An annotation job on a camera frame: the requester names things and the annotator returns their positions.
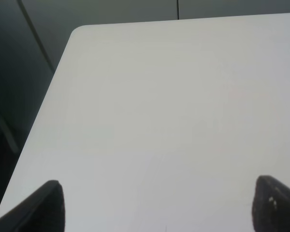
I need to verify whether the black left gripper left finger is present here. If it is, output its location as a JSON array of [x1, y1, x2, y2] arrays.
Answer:
[[0, 180, 65, 232]]

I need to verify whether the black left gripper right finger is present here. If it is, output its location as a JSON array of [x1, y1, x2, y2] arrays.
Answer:
[[252, 175, 290, 232]]

